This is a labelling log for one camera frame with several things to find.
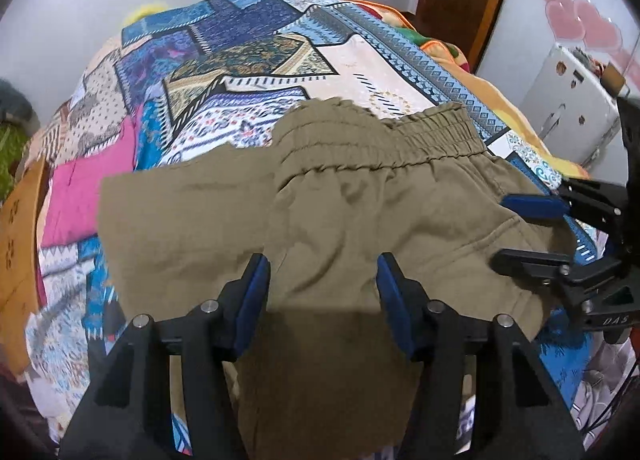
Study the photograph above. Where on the yellow curved cushion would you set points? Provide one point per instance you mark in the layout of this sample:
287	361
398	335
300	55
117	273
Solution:
142	10

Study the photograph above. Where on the grey curved pillow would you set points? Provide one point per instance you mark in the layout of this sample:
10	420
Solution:
12	100

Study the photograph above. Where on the pink cloth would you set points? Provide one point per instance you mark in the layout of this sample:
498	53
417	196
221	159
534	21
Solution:
87	190

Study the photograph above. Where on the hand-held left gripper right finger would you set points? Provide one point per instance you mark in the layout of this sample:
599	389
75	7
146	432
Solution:
392	290

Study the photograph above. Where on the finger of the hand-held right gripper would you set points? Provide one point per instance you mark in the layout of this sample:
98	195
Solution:
535	206
530	260

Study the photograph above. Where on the olive green pants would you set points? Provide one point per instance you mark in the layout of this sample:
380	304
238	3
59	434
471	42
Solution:
360	220

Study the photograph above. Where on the white appliance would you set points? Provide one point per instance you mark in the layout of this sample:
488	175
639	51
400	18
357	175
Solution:
565	100

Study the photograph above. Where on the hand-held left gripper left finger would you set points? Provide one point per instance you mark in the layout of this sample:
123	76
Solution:
255	287

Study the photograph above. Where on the wooden lap tray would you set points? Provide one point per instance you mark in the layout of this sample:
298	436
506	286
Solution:
20	265

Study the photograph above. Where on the blue patchwork blanket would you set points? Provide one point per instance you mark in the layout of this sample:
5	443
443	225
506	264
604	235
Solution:
225	70

